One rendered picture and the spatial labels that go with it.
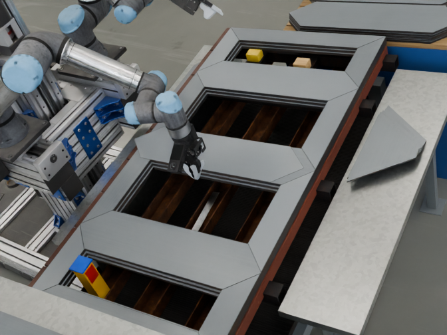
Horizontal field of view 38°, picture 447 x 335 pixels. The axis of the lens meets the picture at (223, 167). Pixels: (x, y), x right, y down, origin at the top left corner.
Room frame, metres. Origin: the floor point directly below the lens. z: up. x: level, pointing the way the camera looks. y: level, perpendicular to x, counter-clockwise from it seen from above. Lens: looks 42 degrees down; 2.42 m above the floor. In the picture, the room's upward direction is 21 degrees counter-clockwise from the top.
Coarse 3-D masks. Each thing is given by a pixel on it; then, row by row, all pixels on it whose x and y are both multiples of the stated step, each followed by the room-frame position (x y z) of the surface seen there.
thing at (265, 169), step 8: (272, 144) 1.76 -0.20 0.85; (272, 152) 1.72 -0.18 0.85; (280, 152) 1.71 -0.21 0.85; (264, 160) 1.70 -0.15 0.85; (272, 160) 1.68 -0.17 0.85; (280, 160) 1.67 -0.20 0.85; (256, 168) 1.67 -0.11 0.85; (264, 168) 1.66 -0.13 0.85; (272, 168) 1.65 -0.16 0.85; (256, 176) 1.64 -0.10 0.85; (264, 176) 1.62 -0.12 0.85; (272, 176) 1.61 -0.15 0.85
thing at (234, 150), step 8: (232, 144) 1.84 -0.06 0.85; (240, 144) 1.83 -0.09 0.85; (248, 144) 1.81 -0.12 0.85; (224, 152) 1.82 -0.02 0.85; (232, 152) 1.80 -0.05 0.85; (240, 152) 1.78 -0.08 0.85; (224, 160) 1.77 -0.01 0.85; (232, 160) 1.76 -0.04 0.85; (216, 168) 1.75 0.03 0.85; (224, 168) 1.73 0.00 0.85; (232, 168) 1.72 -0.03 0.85
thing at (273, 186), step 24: (240, 48) 2.48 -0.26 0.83; (264, 48) 2.41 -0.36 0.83; (288, 48) 2.34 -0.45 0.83; (312, 48) 2.26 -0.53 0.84; (336, 48) 2.20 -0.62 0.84; (240, 96) 2.14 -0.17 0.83; (264, 96) 2.07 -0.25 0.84; (288, 96) 2.00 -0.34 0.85; (144, 168) 1.90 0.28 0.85; (312, 168) 1.58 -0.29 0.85; (120, 264) 1.49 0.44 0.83; (72, 288) 1.46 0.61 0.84; (192, 288) 1.29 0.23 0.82; (216, 288) 1.24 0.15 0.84; (144, 312) 1.26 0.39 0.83; (240, 312) 1.13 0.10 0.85
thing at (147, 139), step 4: (160, 128) 2.09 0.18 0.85; (152, 132) 2.09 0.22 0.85; (156, 132) 2.08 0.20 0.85; (144, 136) 2.08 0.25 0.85; (148, 136) 2.07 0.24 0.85; (152, 136) 2.06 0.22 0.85; (140, 140) 2.07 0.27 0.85; (144, 140) 2.06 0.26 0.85; (148, 140) 2.05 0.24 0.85; (152, 140) 2.04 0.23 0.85; (140, 144) 2.04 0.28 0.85; (144, 144) 2.03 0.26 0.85; (148, 144) 2.02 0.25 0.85; (140, 148) 2.02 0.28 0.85; (144, 148) 2.01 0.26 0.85; (140, 152) 1.99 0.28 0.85; (140, 156) 1.97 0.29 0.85
